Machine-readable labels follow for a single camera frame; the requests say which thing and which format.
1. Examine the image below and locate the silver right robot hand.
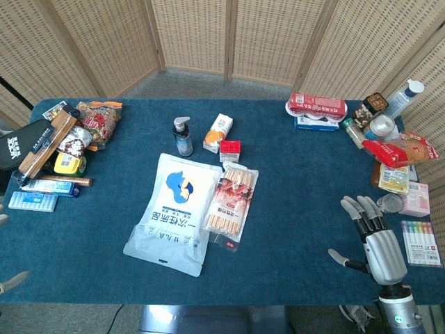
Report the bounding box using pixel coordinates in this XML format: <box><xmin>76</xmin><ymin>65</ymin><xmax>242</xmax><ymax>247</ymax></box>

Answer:
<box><xmin>328</xmin><ymin>195</ymin><xmax>408</xmax><ymax>286</ymax></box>

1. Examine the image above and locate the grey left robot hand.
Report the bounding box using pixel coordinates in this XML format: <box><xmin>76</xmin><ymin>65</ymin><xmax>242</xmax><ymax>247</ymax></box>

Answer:
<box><xmin>0</xmin><ymin>204</ymin><xmax>31</xmax><ymax>295</ymax></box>

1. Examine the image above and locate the chopsticks pack red label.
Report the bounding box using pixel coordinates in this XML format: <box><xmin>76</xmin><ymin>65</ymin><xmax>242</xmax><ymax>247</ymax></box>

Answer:
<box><xmin>202</xmin><ymin>161</ymin><xmax>259</xmax><ymax>253</ymax></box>

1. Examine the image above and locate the white blue plastic pouch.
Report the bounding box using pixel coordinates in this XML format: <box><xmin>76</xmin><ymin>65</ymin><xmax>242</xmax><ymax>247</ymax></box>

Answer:
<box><xmin>123</xmin><ymin>152</ymin><xmax>223</xmax><ymax>278</ymax></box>

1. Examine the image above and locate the red patterned snack bag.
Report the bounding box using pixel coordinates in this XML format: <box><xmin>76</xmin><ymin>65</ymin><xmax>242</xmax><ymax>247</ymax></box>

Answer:
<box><xmin>76</xmin><ymin>100</ymin><xmax>123</xmax><ymax>150</ymax></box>

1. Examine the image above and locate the pack of coloured highlighter pens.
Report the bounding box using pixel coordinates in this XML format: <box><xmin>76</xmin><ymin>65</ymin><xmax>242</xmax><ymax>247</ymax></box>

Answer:
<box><xmin>400</xmin><ymin>219</ymin><xmax>444</xmax><ymax>268</ymax></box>

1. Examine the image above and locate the clear plastic cup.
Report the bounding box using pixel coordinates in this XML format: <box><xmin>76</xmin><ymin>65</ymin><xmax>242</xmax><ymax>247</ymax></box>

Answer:
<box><xmin>375</xmin><ymin>193</ymin><xmax>404</xmax><ymax>214</ymax></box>

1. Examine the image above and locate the pink box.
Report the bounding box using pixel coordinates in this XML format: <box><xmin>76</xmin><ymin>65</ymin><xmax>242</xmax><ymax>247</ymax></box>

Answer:
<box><xmin>398</xmin><ymin>180</ymin><xmax>431</xmax><ymax>218</ymax></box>

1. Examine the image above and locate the yellow and white packet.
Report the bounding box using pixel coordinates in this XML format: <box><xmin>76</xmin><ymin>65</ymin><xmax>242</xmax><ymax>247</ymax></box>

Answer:
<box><xmin>377</xmin><ymin>163</ymin><xmax>411</xmax><ymax>195</ymax></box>

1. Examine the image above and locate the light blue blister pack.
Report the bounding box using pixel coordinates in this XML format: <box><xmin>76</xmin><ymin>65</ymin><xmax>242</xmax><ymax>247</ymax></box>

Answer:
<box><xmin>8</xmin><ymin>191</ymin><xmax>58</xmax><ymax>212</ymax></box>

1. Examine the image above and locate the blue and white toothpaste box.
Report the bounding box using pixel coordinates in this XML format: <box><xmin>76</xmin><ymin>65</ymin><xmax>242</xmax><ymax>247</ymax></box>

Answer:
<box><xmin>21</xmin><ymin>179</ymin><xmax>81</xmax><ymax>198</ymax></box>

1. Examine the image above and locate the orange bread package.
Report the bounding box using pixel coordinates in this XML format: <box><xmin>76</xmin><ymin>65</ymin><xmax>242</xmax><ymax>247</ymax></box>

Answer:
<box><xmin>392</xmin><ymin>131</ymin><xmax>440</xmax><ymax>164</ymax></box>

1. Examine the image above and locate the blue table cloth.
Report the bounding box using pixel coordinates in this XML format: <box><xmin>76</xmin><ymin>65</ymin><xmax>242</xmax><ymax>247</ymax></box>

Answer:
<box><xmin>0</xmin><ymin>97</ymin><xmax>445</xmax><ymax>306</ymax></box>

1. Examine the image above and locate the copper coloured tube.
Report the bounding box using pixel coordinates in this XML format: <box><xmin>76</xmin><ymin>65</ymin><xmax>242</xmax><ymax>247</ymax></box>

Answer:
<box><xmin>35</xmin><ymin>175</ymin><xmax>95</xmax><ymax>188</ymax></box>

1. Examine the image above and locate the green capped spice jar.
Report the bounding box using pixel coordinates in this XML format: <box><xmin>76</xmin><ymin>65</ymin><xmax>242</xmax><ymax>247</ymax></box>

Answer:
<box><xmin>339</xmin><ymin>118</ymin><xmax>366</xmax><ymax>150</ymax></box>

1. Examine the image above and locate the white lidded round jar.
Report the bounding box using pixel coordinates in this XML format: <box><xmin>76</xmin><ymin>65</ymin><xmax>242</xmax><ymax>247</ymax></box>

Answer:
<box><xmin>368</xmin><ymin>114</ymin><xmax>401</xmax><ymax>141</ymax></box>

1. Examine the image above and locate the yellow tin can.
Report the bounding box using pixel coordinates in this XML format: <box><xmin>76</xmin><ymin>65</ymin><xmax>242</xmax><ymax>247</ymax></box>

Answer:
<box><xmin>53</xmin><ymin>152</ymin><xmax>87</xmax><ymax>176</ymax></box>

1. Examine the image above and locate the clear jar of nuts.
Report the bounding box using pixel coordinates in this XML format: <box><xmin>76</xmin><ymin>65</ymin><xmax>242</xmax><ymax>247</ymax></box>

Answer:
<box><xmin>353</xmin><ymin>104</ymin><xmax>377</xmax><ymax>133</ymax></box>

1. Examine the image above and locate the black Victor racket case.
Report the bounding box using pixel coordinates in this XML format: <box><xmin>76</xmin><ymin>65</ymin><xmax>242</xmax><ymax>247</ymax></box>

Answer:
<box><xmin>0</xmin><ymin>118</ymin><xmax>56</xmax><ymax>172</ymax></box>

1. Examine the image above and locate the blue and white flat box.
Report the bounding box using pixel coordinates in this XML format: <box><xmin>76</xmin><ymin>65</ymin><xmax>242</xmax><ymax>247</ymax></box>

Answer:
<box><xmin>293</xmin><ymin>116</ymin><xmax>340</xmax><ymax>132</ymax></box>

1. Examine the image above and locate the long wooden box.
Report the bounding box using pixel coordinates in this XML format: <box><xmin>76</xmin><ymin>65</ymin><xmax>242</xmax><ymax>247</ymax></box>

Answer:
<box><xmin>17</xmin><ymin>110</ymin><xmax>78</xmax><ymax>179</ymax></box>

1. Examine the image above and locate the dark square snack box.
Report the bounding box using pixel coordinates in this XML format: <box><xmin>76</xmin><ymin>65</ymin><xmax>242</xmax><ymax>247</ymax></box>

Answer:
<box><xmin>362</xmin><ymin>91</ymin><xmax>389</xmax><ymax>116</ymax></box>

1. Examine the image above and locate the clear bottle white cap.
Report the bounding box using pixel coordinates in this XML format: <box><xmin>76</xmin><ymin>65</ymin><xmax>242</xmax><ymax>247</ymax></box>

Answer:
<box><xmin>384</xmin><ymin>79</ymin><xmax>426</xmax><ymax>120</ymax></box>

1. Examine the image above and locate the brown and white snack pouch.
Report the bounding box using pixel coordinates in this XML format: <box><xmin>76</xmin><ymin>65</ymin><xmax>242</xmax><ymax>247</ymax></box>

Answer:
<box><xmin>56</xmin><ymin>125</ymin><xmax>94</xmax><ymax>159</ymax></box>

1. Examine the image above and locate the red yogurt cup multipack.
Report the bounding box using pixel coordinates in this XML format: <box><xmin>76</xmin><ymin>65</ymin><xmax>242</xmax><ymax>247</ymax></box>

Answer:
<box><xmin>284</xmin><ymin>92</ymin><xmax>349</xmax><ymax>121</ymax></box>

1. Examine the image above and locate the small picture card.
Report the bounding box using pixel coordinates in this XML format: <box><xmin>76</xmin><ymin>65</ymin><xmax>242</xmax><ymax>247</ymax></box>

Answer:
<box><xmin>42</xmin><ymin>100</ymin><xmax>67</xmax><ymax>121</ymax></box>

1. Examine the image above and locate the small red and white box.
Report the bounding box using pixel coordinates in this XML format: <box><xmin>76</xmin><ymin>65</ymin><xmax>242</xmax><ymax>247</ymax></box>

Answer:
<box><xmin>219</xmin><ymin>139</ymin><xmax>242</xmax><ymax>164</ymax></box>

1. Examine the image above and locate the orange and white drink carton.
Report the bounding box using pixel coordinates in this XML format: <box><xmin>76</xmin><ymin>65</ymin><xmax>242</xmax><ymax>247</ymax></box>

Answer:
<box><xmin>202</xmin><ymin>113</ymin><xmax>234</xmax><ymax>154</ymax></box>

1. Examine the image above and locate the dark pump dispenser bottle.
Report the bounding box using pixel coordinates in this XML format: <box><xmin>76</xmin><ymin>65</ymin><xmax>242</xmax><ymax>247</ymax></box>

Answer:
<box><xmin>172</xmin><ymin>116</ymin><xmax>194</xmax><ymax>158</ymax></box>

